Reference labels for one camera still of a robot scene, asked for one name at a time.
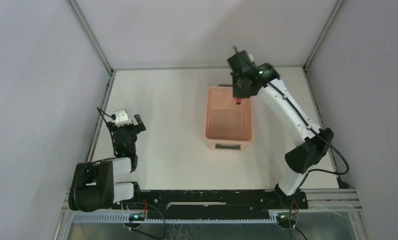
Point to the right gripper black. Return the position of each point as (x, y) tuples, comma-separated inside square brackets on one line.
[(237, 93)]

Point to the circuit board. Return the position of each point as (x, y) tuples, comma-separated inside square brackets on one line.
[(287, 217), (137, 217)]

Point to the aluminium frame back rail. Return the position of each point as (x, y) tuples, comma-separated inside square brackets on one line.
[(171, 68)]

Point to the aluminium frame right rail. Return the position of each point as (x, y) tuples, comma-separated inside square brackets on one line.
[(333, 156)]

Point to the left wrist cable black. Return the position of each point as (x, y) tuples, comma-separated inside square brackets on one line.
[(103, 114)]

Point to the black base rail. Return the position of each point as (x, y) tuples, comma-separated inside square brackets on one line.
[(224, 204)]

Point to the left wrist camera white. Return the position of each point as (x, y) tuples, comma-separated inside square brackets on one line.
[(121, 118)]

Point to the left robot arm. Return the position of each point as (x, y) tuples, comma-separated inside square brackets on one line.
[(94, 186)]

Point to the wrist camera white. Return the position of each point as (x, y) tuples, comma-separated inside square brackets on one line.
[(251, 58), (121, 118)]

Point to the right circuit board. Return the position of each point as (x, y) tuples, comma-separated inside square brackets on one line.
[(287, 217)]

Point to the grey cable duct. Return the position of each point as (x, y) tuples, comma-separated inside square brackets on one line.
[(118, 217)]

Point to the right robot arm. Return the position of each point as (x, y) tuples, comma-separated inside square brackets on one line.
[(311, 141)]

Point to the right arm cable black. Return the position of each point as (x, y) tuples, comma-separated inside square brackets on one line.
[(311, 142)]

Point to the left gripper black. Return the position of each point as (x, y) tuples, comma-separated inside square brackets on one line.
[(126, 127)]

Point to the left circuit board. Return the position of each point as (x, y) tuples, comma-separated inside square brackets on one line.
[(137, 217)]

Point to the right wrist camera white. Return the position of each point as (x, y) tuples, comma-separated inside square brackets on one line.
[(251, 58)]

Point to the pink plastic bin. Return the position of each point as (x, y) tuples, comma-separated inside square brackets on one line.
[(228, 126)]

